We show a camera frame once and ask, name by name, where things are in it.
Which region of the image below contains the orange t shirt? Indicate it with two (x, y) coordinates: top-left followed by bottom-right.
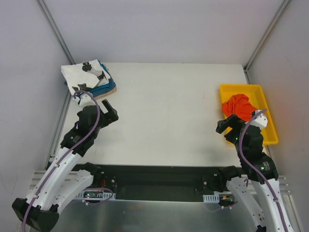
(222, 94), (257, 122)

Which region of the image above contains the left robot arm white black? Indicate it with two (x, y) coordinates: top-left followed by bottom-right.
(12, 100), (119, 232)

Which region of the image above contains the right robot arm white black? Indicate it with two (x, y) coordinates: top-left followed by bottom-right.
(204, 110), (294, 232)

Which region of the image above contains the beige folded shirt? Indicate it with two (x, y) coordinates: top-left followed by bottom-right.
(95, 87), (117, 100)

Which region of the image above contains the white black printed folded shirt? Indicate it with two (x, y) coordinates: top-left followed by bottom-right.
(60, 59), (112, 106)

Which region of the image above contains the yellow plastic tray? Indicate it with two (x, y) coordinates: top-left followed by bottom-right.
(219, 84), (279, 146)

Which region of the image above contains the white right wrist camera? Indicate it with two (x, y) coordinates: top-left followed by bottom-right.
(250, 110), (268, 130)

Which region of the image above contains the right aluminium frame post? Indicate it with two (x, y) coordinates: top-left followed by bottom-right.
(243, 0), (291, 73)

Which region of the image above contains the aluminium frame post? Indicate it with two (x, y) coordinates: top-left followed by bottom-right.
(36, 0), (75, 65)
(243, 0), (291, 73)

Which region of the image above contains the right grey cable duct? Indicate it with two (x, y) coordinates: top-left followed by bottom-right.
(203, 194), (220, 203)

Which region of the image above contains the grey cable duct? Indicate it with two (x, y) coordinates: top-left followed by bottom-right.
(203, 194), (220, 203)
(74, 191), (116, 201)

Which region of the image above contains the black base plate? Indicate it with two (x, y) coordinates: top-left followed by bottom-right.
(94, 165), (227, 202)

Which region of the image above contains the left grey cable duct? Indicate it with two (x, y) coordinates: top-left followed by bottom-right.
(74, 191), (116, 201)

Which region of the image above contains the left aluminium frame post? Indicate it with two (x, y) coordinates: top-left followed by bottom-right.
(36, 0), (75, 65)

